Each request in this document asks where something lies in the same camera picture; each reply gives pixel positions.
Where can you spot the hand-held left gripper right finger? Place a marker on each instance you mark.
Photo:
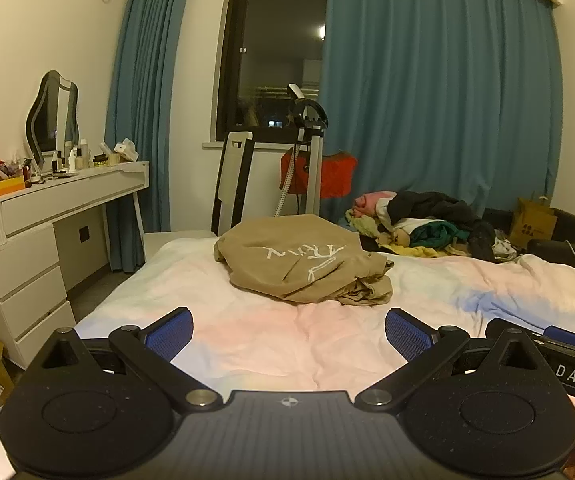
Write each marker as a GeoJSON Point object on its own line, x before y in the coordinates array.
{"type": "Point", "coordinates": [407, 332]}

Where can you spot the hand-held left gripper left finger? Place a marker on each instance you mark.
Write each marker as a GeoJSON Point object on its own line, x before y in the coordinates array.
{"type": "Point", "coordinates": [170, 332]}

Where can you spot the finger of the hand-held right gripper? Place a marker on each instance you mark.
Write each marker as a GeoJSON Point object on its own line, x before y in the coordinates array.
{"type": "Point", "coordinates": [567, 336]}
{"type": "Point", "coordinates": [515, 330]}

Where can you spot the tan printed garment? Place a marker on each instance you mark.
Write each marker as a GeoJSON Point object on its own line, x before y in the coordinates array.
{"type": "Point", "coordinates": [292, 260]}

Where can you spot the pile of mixed clothes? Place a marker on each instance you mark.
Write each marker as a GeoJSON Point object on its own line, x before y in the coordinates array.
{"type": "Point", "coordinates": [427, 220]}

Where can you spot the black sofa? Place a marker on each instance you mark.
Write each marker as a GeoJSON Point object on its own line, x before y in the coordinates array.
{"type": "Point", "coordinates": [572, 232]}

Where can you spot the yellow paper bag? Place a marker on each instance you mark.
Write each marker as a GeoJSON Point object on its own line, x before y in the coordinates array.
{"type": "Point", "coordinates": [532, 222]}

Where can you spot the white vanity desk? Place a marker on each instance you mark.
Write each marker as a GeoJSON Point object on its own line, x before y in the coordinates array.
{"type": "Point", "coordinates": [32, 255]}

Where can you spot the black and white chair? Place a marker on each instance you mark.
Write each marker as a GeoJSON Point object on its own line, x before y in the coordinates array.
{"type": "Point", "coordinates": [232, 185]}

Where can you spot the red bag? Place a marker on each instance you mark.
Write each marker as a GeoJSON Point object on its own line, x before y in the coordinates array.
{"type": "Point", "coordinates": [335, 175]}

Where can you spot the tissue box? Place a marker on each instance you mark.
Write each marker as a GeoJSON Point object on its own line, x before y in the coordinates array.
{"type": "Point", "coordinates": [122, 152]}

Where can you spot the standing garment steamer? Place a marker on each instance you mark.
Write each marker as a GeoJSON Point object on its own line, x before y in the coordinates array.
{"type": "Point", "coordinates": [312, 160]}

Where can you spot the group of cosmetic bottles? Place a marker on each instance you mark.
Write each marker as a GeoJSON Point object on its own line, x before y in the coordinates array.
{"type": "Point", "coordinates": [74, 157]}

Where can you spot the narrow blue curtain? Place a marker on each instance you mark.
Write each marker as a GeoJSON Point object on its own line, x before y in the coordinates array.
{"type": "Point", "coordinates": [142, 110]}

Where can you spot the wavy black framed mirror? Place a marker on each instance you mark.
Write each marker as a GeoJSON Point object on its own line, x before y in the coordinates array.
{"type": "Point", "coordinates": [49, 115]}

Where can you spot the wide blue curtain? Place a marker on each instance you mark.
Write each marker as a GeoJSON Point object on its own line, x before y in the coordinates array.
{"type": "Point", "coordinates": [442, 85]}

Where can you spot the dark framed window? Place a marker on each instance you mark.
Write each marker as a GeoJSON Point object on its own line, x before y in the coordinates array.
{"type": "Point", "coordinates": [272, 50]}

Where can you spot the black wall socket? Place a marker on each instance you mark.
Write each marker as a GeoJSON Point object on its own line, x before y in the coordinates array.
{"type": "Point", "coordinates": [83, 234]}

